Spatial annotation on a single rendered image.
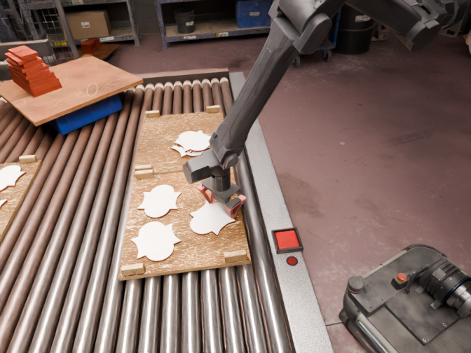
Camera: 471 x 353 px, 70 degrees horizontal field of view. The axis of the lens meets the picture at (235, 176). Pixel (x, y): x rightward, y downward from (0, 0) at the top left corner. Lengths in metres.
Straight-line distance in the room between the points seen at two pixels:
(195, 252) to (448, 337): 1.20
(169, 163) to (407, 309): 1.21
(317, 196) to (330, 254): 0.51
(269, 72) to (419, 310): 1.36
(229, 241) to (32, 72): 1.14
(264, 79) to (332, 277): 1.55
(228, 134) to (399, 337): 1.21
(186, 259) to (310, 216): 1.50
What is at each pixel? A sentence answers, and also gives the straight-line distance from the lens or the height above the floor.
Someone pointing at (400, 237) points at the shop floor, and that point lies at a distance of 2.38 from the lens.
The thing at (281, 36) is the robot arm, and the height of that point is 1.49.
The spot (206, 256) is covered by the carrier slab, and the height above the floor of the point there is 0.94.
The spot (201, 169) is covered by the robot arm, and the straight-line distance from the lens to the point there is 0.86.
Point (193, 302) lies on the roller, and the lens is 0.90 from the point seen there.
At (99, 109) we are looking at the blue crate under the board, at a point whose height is 0.97.
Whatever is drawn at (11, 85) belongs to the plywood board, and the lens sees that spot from 1.92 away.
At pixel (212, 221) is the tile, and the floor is 0.94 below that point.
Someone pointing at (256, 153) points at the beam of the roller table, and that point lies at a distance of 1.30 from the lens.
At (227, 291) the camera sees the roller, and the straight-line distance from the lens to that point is 0.90.
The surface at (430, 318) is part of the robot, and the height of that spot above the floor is 0.26.
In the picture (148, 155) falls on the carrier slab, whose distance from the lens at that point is 1.32.
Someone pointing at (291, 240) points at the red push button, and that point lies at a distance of 0.98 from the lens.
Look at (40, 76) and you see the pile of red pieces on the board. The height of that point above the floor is 1.12.
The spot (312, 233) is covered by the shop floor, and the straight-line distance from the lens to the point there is 2.24.
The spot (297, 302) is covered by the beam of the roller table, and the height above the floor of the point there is 0.92.
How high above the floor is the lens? 1.69
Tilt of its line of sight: 40 degrees down
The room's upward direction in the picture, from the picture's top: 3 degrees counter-clockwise
